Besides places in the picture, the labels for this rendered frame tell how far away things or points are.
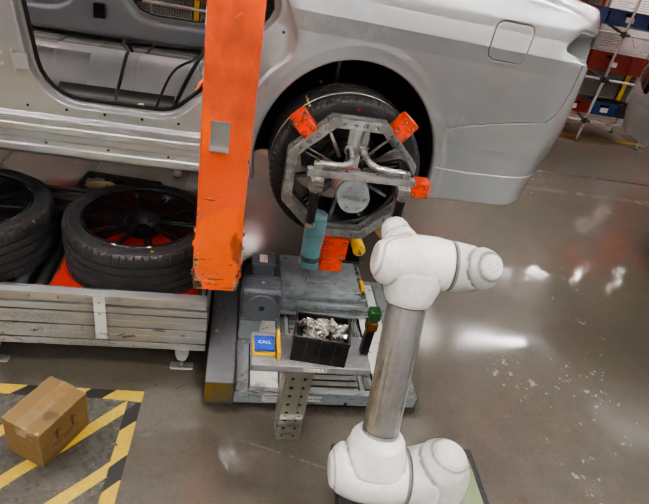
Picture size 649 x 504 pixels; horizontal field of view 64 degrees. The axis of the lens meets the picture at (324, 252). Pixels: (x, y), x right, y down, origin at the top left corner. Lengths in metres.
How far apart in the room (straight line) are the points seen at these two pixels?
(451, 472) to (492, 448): 0.97
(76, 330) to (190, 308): 0.47
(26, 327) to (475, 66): 2.09
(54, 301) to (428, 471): 1.53
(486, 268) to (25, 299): 1.74
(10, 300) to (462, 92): 1.98
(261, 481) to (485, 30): 1.93
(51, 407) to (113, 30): 2.65
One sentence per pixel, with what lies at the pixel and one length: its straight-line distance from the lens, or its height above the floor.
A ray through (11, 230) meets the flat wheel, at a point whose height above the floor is 0.50.
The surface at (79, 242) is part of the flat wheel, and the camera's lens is 2.32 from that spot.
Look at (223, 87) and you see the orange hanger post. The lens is 1.66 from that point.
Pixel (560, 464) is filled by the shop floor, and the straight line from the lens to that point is 2.61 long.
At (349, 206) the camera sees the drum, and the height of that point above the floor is 0.82.
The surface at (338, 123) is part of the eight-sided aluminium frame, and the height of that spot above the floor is 1.10.
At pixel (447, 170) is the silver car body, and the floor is 0.89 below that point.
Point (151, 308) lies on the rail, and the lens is 2.22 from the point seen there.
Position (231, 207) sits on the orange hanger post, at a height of 0.89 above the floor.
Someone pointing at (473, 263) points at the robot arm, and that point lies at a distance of 1.30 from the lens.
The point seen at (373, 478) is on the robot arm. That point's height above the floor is 0.57.
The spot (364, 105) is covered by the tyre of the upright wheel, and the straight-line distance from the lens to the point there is 2.18.
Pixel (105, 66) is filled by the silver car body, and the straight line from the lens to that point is 3.11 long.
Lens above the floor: 1.78
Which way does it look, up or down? 33 degrees down
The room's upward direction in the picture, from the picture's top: 12 degrees clockwise
